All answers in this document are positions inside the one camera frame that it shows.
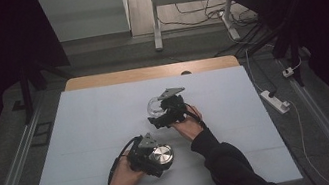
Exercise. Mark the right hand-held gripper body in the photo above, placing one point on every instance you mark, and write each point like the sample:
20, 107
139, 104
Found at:
175, 106

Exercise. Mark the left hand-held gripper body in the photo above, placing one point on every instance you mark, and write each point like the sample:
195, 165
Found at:
141, 157

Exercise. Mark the silver metal lid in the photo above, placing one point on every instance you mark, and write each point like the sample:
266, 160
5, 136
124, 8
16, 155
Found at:
161, 155

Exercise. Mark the clear glass jar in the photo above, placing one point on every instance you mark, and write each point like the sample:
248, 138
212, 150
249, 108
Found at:
154, 106

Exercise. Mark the person's right hand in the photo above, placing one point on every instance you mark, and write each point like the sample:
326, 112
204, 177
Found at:
188, 127

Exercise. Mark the person's left hand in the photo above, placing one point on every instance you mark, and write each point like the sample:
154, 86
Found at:
124, 178

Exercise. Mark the wooden table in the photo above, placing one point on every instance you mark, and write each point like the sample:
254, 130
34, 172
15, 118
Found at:
149, 73

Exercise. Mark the white foam mat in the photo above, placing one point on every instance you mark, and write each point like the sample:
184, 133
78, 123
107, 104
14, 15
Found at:
90, 125

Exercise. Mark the white power strip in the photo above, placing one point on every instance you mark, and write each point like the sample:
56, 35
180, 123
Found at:
274, 101

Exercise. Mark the white plug adapter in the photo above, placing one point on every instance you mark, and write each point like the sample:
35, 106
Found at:
288, 72

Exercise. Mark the grey cabinet panel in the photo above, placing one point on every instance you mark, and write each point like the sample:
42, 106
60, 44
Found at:
85, 13

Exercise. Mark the black metal stand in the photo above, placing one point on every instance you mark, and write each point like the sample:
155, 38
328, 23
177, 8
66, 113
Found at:
26, 92
293, 44

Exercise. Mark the black floor bracket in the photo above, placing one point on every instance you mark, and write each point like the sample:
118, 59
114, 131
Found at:
42, 134

